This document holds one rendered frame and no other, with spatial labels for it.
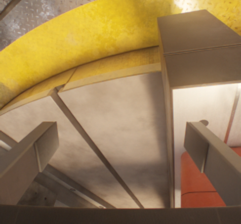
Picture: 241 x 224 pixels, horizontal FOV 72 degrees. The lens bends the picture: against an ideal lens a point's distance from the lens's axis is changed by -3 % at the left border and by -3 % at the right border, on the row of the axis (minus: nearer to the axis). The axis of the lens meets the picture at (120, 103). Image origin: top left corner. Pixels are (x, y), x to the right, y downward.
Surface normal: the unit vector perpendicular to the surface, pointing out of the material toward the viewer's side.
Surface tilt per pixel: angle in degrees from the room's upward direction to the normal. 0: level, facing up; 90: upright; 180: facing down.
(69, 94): 0
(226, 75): 90
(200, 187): 97
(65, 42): 0
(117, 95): 0
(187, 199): 99
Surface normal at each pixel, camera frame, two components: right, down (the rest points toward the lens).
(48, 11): -0.12, 0.63
